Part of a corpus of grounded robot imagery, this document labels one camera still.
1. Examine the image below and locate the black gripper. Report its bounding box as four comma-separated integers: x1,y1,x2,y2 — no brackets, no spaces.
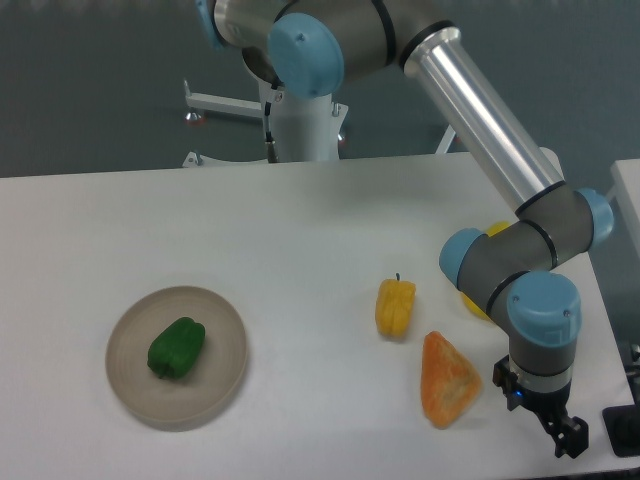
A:
492,356,589,458

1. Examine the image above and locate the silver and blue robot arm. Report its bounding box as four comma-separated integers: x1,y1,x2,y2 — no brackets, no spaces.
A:
195,1,613,457

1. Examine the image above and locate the yellow bell pepper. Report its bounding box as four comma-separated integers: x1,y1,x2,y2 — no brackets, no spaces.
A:
374,274,416,339

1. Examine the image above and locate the beige round plate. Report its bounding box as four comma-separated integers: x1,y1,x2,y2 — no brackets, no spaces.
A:
105,286,249,431

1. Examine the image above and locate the green bell pepper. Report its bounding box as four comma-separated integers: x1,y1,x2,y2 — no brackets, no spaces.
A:
147,317,206,380

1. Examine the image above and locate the black device at table edge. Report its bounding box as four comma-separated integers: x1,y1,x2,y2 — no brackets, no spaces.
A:
601,342,640,458

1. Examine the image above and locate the orange triangular pastry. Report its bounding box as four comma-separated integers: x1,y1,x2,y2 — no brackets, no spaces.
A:
420,331,483,429

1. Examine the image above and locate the yellow round object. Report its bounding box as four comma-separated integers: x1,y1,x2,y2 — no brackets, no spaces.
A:
460,221,510,322

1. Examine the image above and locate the white table at right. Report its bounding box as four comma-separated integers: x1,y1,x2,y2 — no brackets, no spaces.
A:
609,159,640,243

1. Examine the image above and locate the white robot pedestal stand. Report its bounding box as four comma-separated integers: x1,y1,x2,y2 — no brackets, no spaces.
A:
183,80,349,165

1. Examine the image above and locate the black cable on pedestal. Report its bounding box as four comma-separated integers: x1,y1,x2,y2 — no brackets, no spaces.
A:
263,82,285,164

